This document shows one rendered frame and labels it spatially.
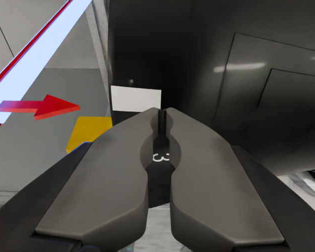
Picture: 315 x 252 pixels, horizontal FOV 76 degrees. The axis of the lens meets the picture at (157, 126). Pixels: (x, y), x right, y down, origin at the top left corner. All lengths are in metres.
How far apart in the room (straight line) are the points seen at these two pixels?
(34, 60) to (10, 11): 1.43
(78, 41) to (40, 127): 0.63
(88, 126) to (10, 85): 0.27
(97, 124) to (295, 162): 0.35
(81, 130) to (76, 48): 1.17
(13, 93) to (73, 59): 1.44
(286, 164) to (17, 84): 0.23
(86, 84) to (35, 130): 0.42
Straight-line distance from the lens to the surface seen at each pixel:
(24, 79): 0.21
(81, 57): 1.60
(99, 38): 0.49
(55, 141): 1.13
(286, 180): 0.81
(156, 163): 0.16
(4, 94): 0.19
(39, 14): 1.56
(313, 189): 0.41
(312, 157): 0.21
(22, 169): 1.11
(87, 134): 0.43
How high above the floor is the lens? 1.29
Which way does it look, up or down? 41 degrees down
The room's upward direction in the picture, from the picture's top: 178 degrees counter-clockwise
